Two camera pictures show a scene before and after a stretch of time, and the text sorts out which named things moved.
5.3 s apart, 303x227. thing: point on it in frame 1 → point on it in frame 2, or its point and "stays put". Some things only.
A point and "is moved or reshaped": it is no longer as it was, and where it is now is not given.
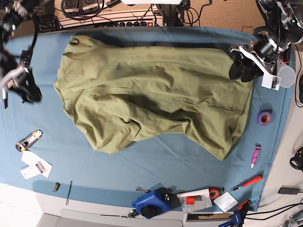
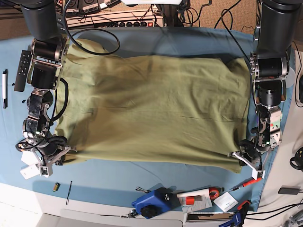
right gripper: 271,78 → 250,153
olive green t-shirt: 120,97 is moved or reshaped
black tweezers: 67,199 stays put
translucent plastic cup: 287,74 stays put
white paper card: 31,158 stays put
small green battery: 56,187 stays put
